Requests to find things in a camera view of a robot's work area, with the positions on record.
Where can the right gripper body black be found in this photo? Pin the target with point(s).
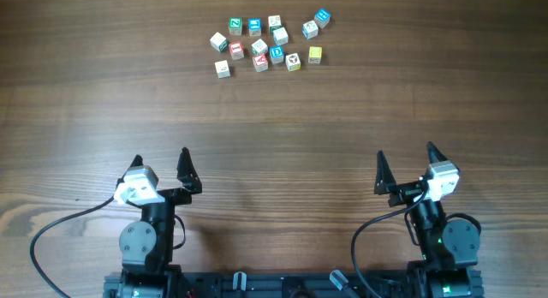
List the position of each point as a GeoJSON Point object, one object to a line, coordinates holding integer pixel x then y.
{"type": "Point", "coordinates": [405, 194]}

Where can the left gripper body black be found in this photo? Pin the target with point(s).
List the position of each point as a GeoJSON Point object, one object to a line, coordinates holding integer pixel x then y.
{"type": "Point", "coordinates": [178, 197]}

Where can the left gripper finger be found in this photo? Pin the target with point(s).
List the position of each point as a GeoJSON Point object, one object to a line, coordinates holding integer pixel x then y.
{"type": "Point", "coordinates": [186, 173]}
{"type": "Point", "coordinates": [137, 161]}

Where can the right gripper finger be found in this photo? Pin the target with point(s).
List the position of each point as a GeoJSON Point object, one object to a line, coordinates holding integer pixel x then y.
{"type": "Point", "coordinates": [434, 155]}
{"type": "Point", "coordinates": [385, 181]}

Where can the white block teal side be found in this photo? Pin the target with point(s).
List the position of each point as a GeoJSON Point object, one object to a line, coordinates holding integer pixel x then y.
{"type": "Point", "coordinates": [219, 42]}

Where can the wooden W block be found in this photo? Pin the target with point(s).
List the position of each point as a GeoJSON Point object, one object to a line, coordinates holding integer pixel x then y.
{"type": "Point", "coordinates": [259, 47]}

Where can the yellow sided picture block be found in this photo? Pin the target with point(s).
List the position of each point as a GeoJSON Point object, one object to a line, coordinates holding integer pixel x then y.
{"type": "Point", "coordinates": [293, 62]}

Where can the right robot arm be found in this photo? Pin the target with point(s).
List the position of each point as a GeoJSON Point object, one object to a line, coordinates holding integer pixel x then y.
{"type": "Point", "coordinates": [449, 243]}

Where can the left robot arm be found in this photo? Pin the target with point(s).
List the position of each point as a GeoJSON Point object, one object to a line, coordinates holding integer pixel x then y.
{"type": "Point", "coordinates": [147, 245]}

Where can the plain block red side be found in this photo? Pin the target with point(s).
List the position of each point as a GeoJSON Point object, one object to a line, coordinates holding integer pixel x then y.
{"type": "Point", "coordinates": [222, 69]}

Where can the red top block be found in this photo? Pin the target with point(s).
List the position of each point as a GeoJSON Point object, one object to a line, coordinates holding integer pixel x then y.
{"type": "Point", "coordinates": [236, 50]}

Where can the red A block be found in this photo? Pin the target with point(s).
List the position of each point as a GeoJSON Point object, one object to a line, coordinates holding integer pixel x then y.
{"type": "Point", "coordinates": [260, 62]}

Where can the yellow top block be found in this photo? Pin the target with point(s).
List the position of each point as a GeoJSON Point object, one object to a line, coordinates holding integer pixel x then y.
{"type": "Point", "coordinates": [315, 55]}

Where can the blue D block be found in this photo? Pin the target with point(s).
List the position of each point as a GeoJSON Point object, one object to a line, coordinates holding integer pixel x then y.
{"type": "Point", "coordinates": [276, 54]}

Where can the green N block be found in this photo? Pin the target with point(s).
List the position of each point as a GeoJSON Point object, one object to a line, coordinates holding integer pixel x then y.
{"type": "Point", "coordinates": [235, 26]}

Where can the blue top block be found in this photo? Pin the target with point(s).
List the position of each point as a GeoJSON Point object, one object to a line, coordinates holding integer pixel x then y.
{"type": "Point", "coordinates": [254, 27]}

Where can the white block blue side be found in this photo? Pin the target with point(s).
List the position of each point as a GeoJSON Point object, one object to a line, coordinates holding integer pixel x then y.
{"type": "Point", "coordinates": [310, 29]}

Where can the white block beside D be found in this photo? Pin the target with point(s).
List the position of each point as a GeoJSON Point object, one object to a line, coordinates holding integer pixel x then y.
{"type": "Point", "coordinates": [280, 36]}

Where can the blue block far right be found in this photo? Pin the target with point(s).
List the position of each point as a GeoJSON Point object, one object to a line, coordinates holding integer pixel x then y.
{"type": "Point", "coordinates": [322, 18]}

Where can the plain block green side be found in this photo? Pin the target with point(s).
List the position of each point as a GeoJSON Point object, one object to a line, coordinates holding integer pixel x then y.
{"type": "Point", "coordinates": [274, 22]}

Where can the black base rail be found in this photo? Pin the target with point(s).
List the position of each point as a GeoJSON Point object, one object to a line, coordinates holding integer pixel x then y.
{"type": "Point", "coordinates": [295, 285]}

